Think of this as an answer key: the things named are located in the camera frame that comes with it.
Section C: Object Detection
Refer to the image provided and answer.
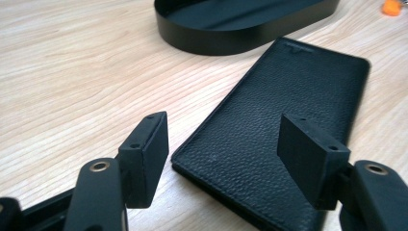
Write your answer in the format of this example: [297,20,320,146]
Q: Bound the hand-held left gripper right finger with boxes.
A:
[276,113,351,211]

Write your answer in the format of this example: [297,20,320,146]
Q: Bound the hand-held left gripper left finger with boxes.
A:
[117,111,169,210]

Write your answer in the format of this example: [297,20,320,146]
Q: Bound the black oval tray key stand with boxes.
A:
[153,0,341,57]

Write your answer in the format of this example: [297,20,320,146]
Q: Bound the small orange object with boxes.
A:
[381,0,403,17]

